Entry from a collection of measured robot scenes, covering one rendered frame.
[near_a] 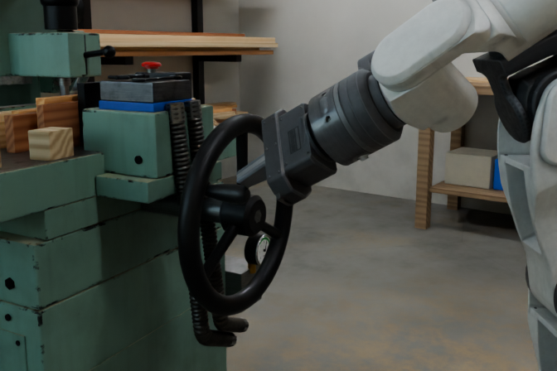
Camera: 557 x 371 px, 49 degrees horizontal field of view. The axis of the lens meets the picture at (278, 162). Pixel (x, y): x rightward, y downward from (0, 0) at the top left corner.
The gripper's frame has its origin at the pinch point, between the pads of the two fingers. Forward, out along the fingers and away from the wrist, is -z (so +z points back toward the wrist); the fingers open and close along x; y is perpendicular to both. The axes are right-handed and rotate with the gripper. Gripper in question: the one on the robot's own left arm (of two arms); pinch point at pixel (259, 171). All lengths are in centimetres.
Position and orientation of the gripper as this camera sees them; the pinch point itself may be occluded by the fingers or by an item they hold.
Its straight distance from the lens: 75.8
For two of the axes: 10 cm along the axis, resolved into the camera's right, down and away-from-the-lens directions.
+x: -0.9, -8.2, 5.6
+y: -6.4, -3.8, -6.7
